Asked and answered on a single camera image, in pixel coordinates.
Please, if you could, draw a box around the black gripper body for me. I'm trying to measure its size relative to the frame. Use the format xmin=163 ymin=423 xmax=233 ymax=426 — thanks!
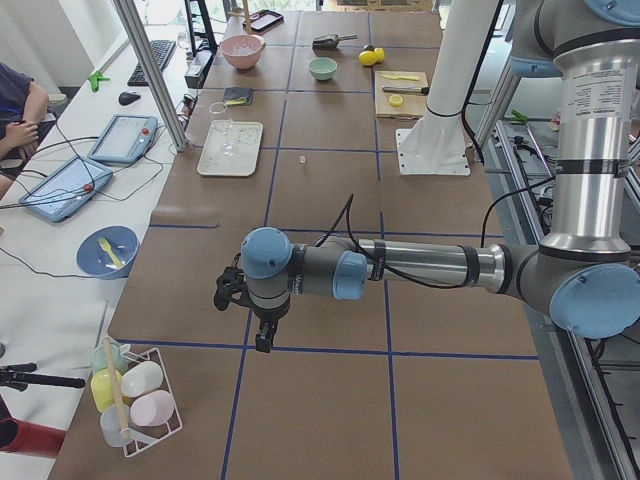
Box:
xmin=213 ymin=253 xmax=250 ymax=311

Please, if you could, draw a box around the mint green bowl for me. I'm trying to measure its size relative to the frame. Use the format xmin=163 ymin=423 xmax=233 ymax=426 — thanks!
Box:
xmin=308 ymin=57 xmax=338 ymax=81

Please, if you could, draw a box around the pink bowl with ice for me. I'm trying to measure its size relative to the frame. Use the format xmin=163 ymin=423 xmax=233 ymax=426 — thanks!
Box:
xmin=220 ymin=34 xmax=266 ymax=70

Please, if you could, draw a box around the metal ice scoop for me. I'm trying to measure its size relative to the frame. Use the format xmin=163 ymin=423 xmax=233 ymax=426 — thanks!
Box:
xmin=312 ymin=34 xmax=358 ymax=49

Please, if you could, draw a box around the white cup in rack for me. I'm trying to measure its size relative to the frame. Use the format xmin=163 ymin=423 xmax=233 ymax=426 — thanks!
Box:
xmin=120 ymin=361 xmax=164 ymax=398

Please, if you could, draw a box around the pink cup in rack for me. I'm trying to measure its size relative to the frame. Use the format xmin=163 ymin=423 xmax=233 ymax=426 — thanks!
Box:
xmin=130 ymin=390 xmax=175 ymax=427

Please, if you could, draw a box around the cream bear tray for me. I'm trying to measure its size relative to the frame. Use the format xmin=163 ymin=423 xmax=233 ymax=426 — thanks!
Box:
xmin=196 ymin=120 xmax=263 ymax=177

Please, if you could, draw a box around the yellow plastic fork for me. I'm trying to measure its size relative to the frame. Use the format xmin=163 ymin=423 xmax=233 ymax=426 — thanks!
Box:
xmin=98 ymin=237 xmax=124 ymax=269

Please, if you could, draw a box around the clear wine glass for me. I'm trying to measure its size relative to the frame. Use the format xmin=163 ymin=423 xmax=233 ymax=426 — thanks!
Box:
xmin=209 ymin=101 xmax=236 ymax=156

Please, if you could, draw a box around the yellow cup in rack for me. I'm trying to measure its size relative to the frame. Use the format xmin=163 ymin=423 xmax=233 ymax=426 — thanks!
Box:
xmin=90 ymin=368 xmax=115 ymax=413

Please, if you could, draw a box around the clear grey cup in rack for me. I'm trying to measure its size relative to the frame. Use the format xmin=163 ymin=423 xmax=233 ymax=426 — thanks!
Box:
xmin=100 ymin=404 xmax=132 ymax=447

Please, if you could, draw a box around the far teach pendant tablet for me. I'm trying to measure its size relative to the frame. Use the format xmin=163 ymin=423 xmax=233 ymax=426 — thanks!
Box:
xmin=88 ymin=114 xmax=158 ymax=165

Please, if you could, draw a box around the teach pendant tablet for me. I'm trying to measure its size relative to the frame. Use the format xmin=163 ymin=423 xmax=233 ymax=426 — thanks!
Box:
xmin=88 ymin=114 xmax=158 ymax=165
xmin=18 ymin=156 xmax=113 ymax=223

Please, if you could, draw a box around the near teach pendant tablet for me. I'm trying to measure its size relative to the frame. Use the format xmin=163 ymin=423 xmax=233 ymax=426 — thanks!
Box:
xmin=18 ymin=156 xmax=113 ymax=223

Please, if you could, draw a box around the grey folded cloth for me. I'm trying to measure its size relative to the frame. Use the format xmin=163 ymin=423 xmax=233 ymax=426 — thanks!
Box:
xmin=223 ymin=86 xmax=253 ymax=106

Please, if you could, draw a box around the black computer mouse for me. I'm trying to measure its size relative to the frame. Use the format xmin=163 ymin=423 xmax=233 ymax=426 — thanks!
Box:
xmin=118 ymin=91 xmax=141 ymax=106

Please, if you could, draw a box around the black tripod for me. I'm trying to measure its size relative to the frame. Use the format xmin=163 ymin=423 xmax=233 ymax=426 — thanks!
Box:
xmin=1 ymin=362 xmax=86 ymax=392

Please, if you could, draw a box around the wooden cutting board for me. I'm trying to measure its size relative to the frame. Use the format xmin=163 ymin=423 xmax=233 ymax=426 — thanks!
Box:
xmin=374 ymin=71 xmax=429 ymax=119

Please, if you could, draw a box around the black keyboard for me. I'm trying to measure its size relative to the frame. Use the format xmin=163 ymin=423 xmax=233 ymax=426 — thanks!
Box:
xmin=126 ymin=39 xmax=178 ymax=88

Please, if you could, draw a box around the lemon half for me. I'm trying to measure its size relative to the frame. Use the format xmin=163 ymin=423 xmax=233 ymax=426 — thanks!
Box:
xmin=388 ymin=94 xmax=404 ymax=107

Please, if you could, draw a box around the green clamp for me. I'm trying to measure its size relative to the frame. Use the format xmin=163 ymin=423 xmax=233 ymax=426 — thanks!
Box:
xmin=87 ymin=70 xmax=110 ymax=92

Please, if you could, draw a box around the yellow lemon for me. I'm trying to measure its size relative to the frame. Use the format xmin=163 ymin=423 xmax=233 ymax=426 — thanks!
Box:
xmin=358 ymin=50 xmax=378 ymax=67
xmin=374 ymin=47 xmax=386 ymax=63

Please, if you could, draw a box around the red cylinder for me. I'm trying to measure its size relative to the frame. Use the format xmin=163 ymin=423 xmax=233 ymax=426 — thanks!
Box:
xmin=1 ymin=399 xmax=66 ymax=458

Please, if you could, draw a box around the steel muddler black tip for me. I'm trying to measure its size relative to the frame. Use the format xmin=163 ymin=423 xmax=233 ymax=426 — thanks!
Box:
xmin=381 ymin=86 xmax=430 ymax=96

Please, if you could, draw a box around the yellow plastic knife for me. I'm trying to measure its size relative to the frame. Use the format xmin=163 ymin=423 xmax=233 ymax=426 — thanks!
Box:
xmin=381 ymin=73 xmax=420 ymax=82

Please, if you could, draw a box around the seated person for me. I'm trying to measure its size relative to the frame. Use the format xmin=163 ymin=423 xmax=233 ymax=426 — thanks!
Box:
xmin=0 ymin=61 xmax=51 ymax=199

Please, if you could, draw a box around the white wire cup rack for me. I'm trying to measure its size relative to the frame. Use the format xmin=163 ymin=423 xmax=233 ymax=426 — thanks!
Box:
xmin=100 ymin=336 xmax=183 ymax=458

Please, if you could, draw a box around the wooden rack handle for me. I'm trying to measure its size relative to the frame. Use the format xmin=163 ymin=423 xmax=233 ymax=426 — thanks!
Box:
xmin=102 ymin=336 xmax=131 ymax=443

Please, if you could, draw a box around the aluminium frame post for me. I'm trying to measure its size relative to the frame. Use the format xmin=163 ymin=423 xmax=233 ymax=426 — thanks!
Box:
xmin=113 ymin=0 xmax=189 ymax=152

